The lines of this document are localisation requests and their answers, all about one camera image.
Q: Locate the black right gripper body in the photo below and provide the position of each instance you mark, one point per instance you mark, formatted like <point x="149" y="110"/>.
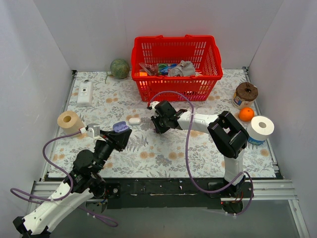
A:
<point x="162" y="121"/>

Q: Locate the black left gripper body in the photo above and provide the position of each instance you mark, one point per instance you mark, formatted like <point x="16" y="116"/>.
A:
<point x="115" y="138"/>

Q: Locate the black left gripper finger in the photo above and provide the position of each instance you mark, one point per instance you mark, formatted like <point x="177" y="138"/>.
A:
<point x="109" y="138"/>
<point x="120" y="140"/>

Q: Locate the purple earbud charging case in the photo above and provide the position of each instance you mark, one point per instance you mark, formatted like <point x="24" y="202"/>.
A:
<point x="120" y="127"/>

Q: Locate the white earbud charging case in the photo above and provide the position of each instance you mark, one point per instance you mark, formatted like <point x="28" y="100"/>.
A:
<point x="134" y="121"/>

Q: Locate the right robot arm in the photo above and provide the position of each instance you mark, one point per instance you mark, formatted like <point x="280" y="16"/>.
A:
<point x="229" y="136"/>

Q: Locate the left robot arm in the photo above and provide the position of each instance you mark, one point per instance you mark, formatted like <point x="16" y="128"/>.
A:
<point x="81" y="184"/>

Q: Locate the floral patterned table mat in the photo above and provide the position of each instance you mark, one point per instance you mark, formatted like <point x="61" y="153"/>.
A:
<point x="150" y="155"/>

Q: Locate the beige paper roll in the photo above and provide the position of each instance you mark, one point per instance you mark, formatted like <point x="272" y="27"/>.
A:
<point x="70" y="123"/>

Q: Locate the white rectangular device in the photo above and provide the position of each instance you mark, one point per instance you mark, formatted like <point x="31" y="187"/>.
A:
<point x="85" y="94"/>

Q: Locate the crumpled grey bag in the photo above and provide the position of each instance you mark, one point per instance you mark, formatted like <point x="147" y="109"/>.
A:
<point x="183" y="69"/>

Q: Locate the red plastic shopping basket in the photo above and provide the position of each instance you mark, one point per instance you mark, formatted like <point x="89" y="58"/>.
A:
<point x="170" y="68"/>

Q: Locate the green melon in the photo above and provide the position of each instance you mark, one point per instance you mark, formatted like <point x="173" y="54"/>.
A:
<point x="119" y="68"/>

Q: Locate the orange fruit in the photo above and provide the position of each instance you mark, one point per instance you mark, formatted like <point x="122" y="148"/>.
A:
<point x="246" y="114"/>

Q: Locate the brown lidded jar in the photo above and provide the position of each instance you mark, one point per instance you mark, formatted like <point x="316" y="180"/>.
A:
<point x="244" y="95"/>

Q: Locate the white toilet paper roll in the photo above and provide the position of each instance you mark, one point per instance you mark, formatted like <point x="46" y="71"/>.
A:
<point x="260" y="128"/>

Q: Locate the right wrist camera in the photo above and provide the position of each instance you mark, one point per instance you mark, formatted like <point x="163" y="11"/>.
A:
<point x="152" y="105"/>

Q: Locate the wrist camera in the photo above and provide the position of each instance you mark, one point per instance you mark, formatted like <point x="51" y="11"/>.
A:
<point x="92" y="130"/>
<point x="152" y="105"/>

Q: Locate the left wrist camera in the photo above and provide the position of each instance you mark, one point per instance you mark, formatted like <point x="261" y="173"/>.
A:
<point x="92" y="130"/>

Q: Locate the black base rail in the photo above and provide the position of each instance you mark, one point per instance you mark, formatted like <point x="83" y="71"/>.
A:
<point x="166" y="193"/>

